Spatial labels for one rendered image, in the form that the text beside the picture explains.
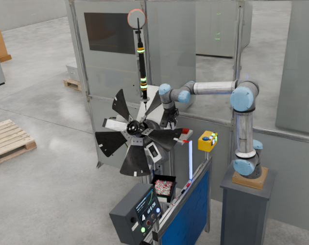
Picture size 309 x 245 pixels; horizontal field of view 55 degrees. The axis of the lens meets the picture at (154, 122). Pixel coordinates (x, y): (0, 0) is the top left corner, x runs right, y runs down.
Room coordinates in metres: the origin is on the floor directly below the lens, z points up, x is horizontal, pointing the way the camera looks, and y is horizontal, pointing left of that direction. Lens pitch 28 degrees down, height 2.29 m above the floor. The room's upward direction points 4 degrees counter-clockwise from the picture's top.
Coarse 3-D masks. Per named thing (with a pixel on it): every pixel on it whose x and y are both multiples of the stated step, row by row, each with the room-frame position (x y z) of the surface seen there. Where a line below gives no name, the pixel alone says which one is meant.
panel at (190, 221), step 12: (204, 180) 1.95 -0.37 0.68; (192, 192) 1.75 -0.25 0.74; (204, 192) 1.95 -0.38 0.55; (192, 204) 1.75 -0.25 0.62; (204, 204) 1.95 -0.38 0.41; (180, 216) 1.57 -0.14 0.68; (192, 216) 1.75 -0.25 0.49; (204, 216) 1.96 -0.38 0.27; (168, 228) 1.42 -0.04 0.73; (180, 228) 1.57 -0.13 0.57; (192, 228) 1.75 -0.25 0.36; (168, 240) 1.41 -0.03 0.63; (180, 240) 1.56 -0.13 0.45; (192, 240) 1.74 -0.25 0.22
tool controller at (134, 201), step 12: (132, 192) 1.22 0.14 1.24; (144, 192) 1.19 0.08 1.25; (120, 204) 1.14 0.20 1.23; (132, 204) 1.12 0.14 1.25; (144, 204) 1.15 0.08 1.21; (156, 204) 1.22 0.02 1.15; (120, 216) 1.05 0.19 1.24; (132, 216) 1.07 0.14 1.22; (156, 216) 1.18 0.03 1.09; (120, 228) 1.06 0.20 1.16; (132, 228) 1.04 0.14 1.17; (120, 240) 1.07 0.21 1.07; (132, 240) 1.03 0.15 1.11
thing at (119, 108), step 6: (120, 90) 2.22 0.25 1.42; (120, 96) 2.20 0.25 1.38; (114, 102) 2.25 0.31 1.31; (120, 102) 2.18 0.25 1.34; (114, 108) 2.25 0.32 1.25; (120, 108) 2.18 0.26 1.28; (126, 108) 2.11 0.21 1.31; (120, 114) 2.19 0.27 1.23; (126, 114) 2.11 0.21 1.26; (126, 120) 2.13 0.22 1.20
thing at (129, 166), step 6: (132, 150) 1.87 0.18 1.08; (138, 150) 1.88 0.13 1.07; (144, 150) 1.90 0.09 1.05; (126, 156) 1.84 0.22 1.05; (132, 156) 1.84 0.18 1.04; (138, 156) 1.85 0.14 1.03; (144, 156) 1.87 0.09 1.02; (126, 162) 1.81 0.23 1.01; (132, 162) 1.81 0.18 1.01; (138, 162) 1.82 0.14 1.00; (144, 162) 1.83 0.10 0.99; (126, 168) 1.79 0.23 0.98; (132, 168) 1.79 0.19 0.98; (138, 168) 1.79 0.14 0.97; (144, 168) 1.80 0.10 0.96; (126, 174) 1.76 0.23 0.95; (132, 174) 1.76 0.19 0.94; (138, 174) 1.76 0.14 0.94; (144, 174) 1.77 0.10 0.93
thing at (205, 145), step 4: (204, 132) 2.07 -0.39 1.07; (208, 132) 2.06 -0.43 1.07; (212, 132) 2.06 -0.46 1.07; (204, 136) 2.01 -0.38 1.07; (208, 136) 2.00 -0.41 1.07; (200, 140) 1.95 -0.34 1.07; (204, 140) 1.94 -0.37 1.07; (208, 140) 1.94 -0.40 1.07; (212, 140) 1.95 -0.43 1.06; (216, 140) 2.03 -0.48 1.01; (200, 144) 1.95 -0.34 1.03; (204, 144) 1.93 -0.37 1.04; (208, 144) 1.92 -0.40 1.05; (200, 148) 1.95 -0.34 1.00; (204, 148) 1.93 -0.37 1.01; (208, 148) 1.92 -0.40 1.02
